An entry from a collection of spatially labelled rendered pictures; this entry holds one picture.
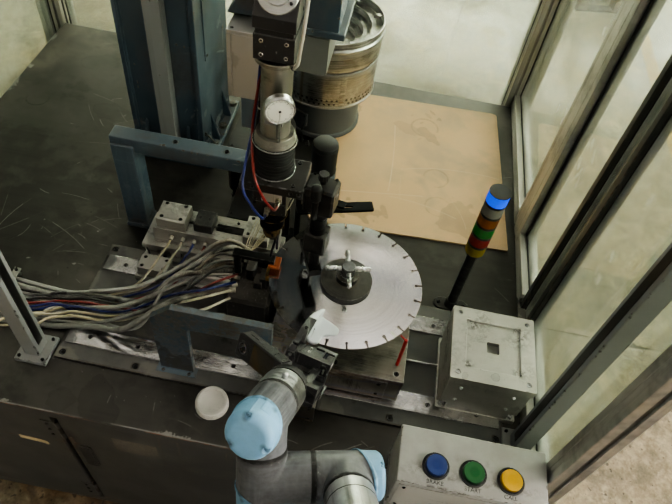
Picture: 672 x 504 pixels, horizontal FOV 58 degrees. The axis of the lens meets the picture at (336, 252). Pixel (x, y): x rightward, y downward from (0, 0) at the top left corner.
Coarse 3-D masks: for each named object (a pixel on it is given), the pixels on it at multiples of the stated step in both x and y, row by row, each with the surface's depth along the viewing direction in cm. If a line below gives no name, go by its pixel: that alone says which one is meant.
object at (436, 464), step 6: (432, 456) 113; (438, 456) 113; (426, 462) 112; (432, 462) 112; (438, 462) 112; (444, 462) 112; (426, 468) 112; (432, 468) 111; (438, 468) 111; (444, 468) 111; (432, 474) 111; (438, 474) 111
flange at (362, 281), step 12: (336, 264) 132; (360, 264) 132; (324, 276) 129; (336, 276) 128; (360, 276) 130; (324, 288) 127; (336, 288) 128; (348, 288) 128; (360, 288) 128; (336, 300) 127; (348, 300) 126
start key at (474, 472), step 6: (468, 462) 113; (474, 462) 113; (468, 468) 112; (474, 468) 112; (480, 468) 112; (468, 474) 111; (474, 474) 111; (480, 474) 111; (468, 480) 111; (474, 480) 111; (480, 480) 111
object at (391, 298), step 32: (352, 224) 141; (288, 256) 133; (320, 256) 134; (352, 256) 135; (384, 256) 136; (288, 288) 128; (320, 288) 128; (384, 288) 130; (416, 288) 131; (288, 320) 123; (352, 320) 124; (384, 320) 125
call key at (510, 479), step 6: (504, 474) 112; (510, 474) 112; (516, 474) 112; (504, 480) 111; (510, 480) 111; (516, 480) 111; (522, 480) 112; (504, 486) 111; (510, 486) 111; (516, 486) 111
